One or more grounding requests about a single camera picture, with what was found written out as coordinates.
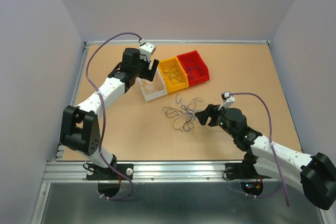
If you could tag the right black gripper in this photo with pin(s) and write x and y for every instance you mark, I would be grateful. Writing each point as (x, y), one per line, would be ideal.
(203, 115)

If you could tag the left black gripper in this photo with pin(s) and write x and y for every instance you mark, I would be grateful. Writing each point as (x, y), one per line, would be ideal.
(147, 74)

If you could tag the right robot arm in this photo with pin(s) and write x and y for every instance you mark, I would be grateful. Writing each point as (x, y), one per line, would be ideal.
(312, 175)

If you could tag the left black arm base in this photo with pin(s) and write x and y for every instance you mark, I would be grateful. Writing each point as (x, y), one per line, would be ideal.
(95, 173)

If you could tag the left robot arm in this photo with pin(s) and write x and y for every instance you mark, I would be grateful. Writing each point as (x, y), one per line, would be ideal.
(80, 129)

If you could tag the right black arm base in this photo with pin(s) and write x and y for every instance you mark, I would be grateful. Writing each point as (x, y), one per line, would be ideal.
(240, 170)

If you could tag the yellow plastic bin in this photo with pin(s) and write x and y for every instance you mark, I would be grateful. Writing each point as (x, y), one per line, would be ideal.
(173, 74)

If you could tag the white plastic bin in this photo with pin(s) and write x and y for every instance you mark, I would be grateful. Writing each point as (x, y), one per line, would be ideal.
(153, 89)

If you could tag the red plastic bin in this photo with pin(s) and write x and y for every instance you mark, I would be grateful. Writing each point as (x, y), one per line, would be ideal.
(195, 68)

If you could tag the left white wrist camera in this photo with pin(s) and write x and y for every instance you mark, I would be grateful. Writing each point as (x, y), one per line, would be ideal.
(147, 50)

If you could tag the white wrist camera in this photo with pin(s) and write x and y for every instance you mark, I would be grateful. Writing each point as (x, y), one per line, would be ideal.
(228, 100)
(147, 50)

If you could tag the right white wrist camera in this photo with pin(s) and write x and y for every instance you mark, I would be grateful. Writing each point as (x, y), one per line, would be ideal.
(228, 100)

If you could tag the aluminium front rail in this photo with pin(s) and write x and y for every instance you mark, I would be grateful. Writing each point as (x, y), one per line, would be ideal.
(145, 172)

